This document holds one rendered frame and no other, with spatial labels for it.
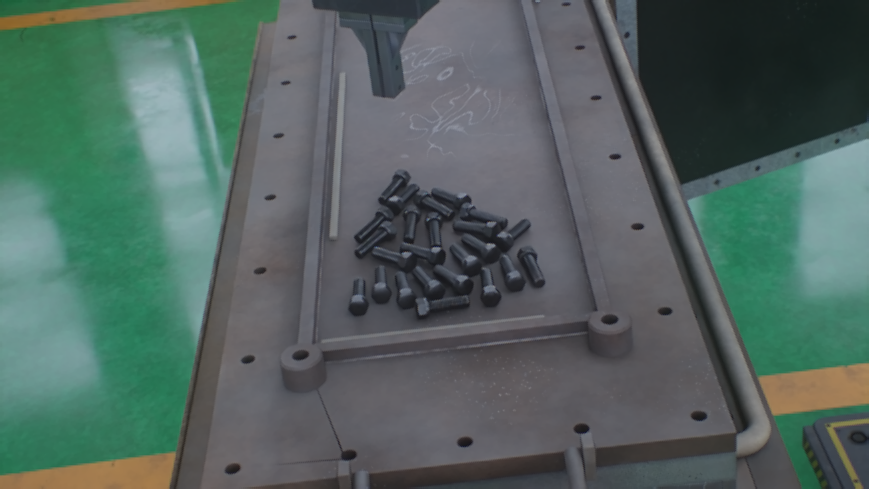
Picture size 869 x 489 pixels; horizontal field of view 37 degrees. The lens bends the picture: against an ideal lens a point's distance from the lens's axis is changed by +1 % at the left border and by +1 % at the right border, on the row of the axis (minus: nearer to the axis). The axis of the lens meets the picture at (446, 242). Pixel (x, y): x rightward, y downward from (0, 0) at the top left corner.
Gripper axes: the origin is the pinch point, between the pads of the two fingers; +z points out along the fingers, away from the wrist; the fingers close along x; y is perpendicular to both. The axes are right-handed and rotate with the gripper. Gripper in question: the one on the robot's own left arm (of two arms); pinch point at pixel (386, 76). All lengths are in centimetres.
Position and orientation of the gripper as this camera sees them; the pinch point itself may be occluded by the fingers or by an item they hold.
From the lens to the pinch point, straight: 143.0
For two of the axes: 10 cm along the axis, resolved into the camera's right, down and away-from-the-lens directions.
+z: 1.1, 8.4, 5.4
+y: -4.5, 5.2, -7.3
